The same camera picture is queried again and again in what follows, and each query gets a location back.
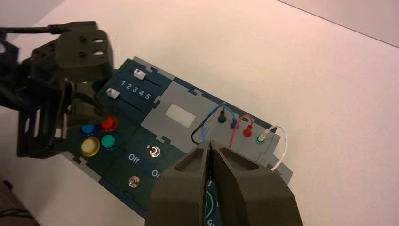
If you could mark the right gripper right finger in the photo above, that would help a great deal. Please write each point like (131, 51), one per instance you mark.
(252, 196)

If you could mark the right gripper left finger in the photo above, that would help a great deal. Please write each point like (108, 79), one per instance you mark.
(180, 193)

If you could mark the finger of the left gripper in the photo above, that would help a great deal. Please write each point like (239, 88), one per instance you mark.
(65, 109)
(88, 104)

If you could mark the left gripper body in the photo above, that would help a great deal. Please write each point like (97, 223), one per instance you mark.
(40, 93)

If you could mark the red push button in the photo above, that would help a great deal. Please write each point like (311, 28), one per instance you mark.
(109, 124)

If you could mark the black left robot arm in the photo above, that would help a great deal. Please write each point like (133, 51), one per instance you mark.
(11, 84)

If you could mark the blue push button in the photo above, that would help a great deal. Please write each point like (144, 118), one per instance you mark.
(88, 129)

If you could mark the yellow push button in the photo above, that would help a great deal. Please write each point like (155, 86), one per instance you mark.
(90, 146)

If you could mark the green push button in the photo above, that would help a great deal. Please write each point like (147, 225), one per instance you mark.
(109, 142)

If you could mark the white slider knob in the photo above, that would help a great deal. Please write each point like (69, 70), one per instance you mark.
(138, 74)
(113, 93)

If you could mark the teal rotary knob green outline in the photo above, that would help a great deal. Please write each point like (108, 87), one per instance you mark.
(215, 206)

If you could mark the small grey display window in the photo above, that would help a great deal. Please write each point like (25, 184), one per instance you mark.
(180, 115)

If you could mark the grey and teal control box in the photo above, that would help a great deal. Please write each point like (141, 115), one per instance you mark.
(174, 103)

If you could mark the metal toggle switch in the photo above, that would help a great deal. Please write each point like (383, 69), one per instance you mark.
(134, 181)
(154, 152)

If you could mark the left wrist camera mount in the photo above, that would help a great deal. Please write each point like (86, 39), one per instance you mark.
(84, 53)

